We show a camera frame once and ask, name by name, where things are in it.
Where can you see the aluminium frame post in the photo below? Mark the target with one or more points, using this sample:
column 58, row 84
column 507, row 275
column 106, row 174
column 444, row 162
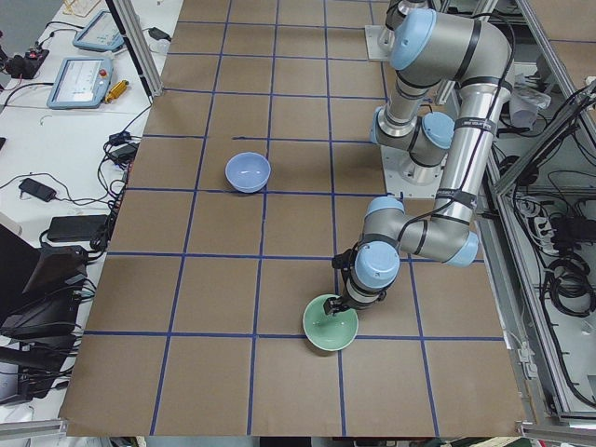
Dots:
column 128, row 24

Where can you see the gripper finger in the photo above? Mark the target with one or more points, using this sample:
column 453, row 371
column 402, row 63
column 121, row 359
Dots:
column 333, row 305

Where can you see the black smartphone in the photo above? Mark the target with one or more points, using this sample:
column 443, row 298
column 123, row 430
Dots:
column 38, row 190

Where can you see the green bowl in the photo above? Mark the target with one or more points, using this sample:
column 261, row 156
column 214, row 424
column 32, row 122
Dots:
column 329, row 332

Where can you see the far teach pendant tablet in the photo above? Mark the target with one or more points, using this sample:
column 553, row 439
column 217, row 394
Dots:
column 101, row 34

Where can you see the near teach pendant tablet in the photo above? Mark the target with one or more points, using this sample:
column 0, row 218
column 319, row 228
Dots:
column 81, row 83

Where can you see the aluminium frame rail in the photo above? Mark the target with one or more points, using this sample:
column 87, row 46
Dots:
column 511, row 273

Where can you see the black laptop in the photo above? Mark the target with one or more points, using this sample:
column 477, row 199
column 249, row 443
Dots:
column 38, row 287

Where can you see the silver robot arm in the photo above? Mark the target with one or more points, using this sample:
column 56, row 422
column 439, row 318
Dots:
column 453, row 76

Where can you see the black power brick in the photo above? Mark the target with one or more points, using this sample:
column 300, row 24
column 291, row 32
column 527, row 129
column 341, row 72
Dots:
column 76, row 228

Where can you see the blue bowl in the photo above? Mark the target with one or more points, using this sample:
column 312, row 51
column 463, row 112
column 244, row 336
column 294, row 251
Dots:
column 247, row 172

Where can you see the teach pendant tablet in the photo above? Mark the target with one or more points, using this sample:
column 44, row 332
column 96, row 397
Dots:
column 101, row 34
column 81, row 83

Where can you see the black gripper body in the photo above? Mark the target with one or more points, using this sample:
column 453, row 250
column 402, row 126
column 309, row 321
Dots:
column 345, row 304

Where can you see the yellow cylindrical tool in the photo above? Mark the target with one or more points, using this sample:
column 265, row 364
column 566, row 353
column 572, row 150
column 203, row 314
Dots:
column 116, row 91

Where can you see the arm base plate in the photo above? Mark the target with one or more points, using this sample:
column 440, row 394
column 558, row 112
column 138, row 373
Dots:
column 379, row 42
column 404, row 178

